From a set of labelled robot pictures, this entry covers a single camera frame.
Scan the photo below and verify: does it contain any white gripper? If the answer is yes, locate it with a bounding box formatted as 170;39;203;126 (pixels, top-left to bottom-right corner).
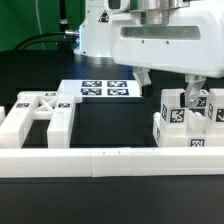
110;8;224;109

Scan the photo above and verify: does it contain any white chair seat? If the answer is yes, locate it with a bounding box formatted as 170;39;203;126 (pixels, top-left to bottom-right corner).
153;109;224;147

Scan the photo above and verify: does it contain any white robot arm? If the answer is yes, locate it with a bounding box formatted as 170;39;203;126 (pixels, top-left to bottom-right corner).
104;0;224;108

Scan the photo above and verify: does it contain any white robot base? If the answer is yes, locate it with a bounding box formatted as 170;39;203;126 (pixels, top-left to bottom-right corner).
73;0;134;65

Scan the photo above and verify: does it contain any white tagged cube right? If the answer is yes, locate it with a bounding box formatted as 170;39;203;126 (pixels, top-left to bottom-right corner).
195;89;209;109

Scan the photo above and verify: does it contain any white left fence stub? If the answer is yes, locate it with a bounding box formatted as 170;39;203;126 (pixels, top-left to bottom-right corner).
0;106;5;125

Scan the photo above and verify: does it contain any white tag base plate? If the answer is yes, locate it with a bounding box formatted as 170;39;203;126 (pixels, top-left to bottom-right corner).
57;80;140;98

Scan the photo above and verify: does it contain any white front fence wall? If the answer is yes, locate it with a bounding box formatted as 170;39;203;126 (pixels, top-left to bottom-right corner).
0;147;224;178

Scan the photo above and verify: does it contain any black cable bundle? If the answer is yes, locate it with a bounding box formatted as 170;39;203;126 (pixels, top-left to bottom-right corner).
13;29;81;52

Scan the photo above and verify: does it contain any white chair back frame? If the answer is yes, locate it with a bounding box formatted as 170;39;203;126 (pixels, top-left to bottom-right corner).
0;91;82;149

